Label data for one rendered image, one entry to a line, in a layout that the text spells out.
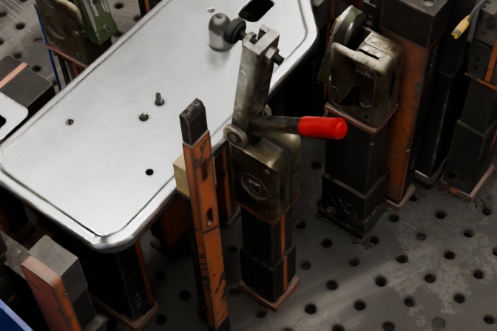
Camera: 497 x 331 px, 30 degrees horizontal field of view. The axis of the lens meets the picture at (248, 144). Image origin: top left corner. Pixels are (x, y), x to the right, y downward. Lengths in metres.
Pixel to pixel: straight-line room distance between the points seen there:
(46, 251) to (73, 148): 0.33
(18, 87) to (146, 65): 0.17
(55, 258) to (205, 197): 0.24
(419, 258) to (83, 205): 0.53
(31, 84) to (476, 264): 0.68
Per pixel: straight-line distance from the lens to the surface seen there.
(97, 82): 1.20
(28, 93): 1.24
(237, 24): 0.94
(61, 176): 1.12
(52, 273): 0.82
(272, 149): 1.05
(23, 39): 1.71
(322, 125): 0.95
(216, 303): 1.22
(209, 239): 1.08
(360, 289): 1.35
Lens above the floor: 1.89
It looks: 53 degrees down
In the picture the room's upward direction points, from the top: 3 degrees counter-clockwise
